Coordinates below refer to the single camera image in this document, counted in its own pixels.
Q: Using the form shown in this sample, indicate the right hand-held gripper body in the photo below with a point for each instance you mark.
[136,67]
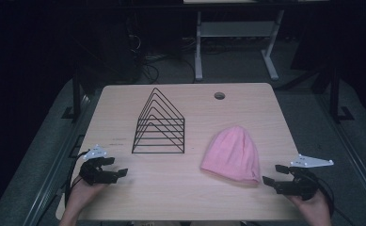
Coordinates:
[299,185]

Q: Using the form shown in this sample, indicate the person's left hand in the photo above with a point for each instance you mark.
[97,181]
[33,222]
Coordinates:
[83,193]

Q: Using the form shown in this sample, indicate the black metal stand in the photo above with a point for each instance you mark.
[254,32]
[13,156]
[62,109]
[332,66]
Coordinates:
[336,94]
[76,91]

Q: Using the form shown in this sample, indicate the pink knit beanie hat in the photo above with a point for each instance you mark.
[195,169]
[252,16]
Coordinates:
[234,157]

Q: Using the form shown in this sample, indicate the person's right hand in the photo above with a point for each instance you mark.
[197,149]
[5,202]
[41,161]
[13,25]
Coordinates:
[312,210]

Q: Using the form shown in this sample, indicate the white metal desk frame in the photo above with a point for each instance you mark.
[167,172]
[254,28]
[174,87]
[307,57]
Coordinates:
[234,29]

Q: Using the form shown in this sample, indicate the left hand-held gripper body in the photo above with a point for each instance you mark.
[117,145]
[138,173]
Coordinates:
[92,175]

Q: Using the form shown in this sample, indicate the grey metal rail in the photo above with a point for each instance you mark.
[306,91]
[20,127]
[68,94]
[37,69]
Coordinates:
[353,150]
[55,169]

